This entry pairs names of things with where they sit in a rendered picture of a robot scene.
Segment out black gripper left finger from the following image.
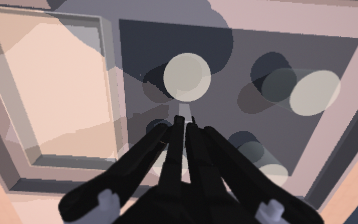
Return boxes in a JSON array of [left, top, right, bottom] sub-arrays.
[[58, 103, 186, 224]]

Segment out shallow rectangular tray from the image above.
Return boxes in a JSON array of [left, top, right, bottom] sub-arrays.
[[0, 7, 124, 171]]

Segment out translucent grey cylinder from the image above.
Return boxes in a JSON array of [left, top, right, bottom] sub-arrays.
[[152, 141, 188, 176], [163, 53, 211, 102], [238, 141, 288, 186], [261, 68, 341, 116]]

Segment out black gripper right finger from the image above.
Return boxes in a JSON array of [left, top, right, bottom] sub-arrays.
[[184, 104, 325, 224]]

